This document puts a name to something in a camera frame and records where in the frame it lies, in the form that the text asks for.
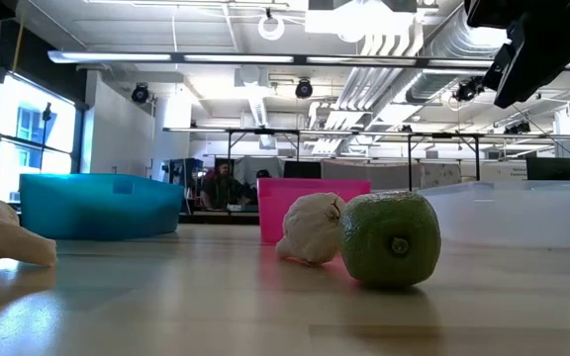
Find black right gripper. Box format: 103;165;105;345
464;0;570;109

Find green lime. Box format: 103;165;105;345
338;190;442;289

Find white garlic bulb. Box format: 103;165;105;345
274;192;347;266
0;192;58;269

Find black ceiling spot lamp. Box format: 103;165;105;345
294;77;315;100
452;76;485;104
131;82;150;105
504;120;532;135

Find black monitor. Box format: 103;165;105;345
525;156;570;182
282;160;323;180

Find white ceiling pipe bundle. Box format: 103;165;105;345
336;19;425;113

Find clear plastic basket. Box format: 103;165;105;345
417;179;570;250

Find white partition panel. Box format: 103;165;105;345
320;160;464;192

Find pink plastic basket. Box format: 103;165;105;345
256;177;372;245

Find long ceiling light bar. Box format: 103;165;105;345
47;48;570;69

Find white column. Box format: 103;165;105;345
151;96;193;182

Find blue plastic basket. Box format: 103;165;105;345
19;172;186;242

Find black light stand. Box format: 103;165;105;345
40;102;53;172

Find silver ventilation duct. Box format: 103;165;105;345
404;7;509;105

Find black metal frame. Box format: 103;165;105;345
406;132;483;193
225;128;302;177

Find white hanging ring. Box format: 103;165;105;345
257;14;286;43

